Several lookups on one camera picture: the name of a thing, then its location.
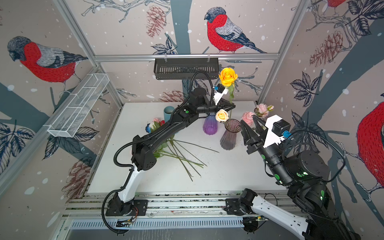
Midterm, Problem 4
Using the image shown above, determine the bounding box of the black corrugated cable hose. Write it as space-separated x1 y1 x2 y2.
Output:
101 70 214 235

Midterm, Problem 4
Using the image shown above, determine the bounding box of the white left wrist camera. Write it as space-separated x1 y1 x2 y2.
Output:
214 84 229 106

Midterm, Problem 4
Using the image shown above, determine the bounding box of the blue rose stem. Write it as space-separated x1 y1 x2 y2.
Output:
146 124 152 133

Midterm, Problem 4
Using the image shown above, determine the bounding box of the teal ceramic vase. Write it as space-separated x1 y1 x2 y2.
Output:
163 106 175 122

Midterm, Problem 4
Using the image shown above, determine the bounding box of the mauve glass vase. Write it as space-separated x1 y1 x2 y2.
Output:
220 119 242 151

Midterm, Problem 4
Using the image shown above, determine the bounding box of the black hanging wire basket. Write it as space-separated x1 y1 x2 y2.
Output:
154 58 220 80

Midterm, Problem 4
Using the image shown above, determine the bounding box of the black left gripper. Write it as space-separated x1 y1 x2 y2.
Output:
195 98 235 119

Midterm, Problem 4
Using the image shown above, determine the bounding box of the blue purple glass vase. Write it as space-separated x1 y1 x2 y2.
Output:
203 113 218 136

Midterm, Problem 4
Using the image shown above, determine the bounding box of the aluminium rail base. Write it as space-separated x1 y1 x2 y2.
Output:
64 191 310 230

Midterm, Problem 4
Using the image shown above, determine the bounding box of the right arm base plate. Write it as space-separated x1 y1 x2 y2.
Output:
224 198 247 216

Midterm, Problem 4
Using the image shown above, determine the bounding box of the pink carnation stem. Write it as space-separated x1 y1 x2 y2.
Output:
242 104 274 126

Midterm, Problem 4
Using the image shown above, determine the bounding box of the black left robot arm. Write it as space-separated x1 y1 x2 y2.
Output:
102 88 236 217

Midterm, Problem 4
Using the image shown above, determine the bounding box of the white wire mesh basket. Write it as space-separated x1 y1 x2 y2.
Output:
48 73 110 138

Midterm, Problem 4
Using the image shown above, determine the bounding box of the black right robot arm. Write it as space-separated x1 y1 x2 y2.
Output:
239 115 361 240

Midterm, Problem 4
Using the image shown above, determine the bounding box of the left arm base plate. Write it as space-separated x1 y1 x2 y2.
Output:
106 198 149 217

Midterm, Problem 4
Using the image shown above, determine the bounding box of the orange rose stem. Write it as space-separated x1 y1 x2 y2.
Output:
219 68 238 120

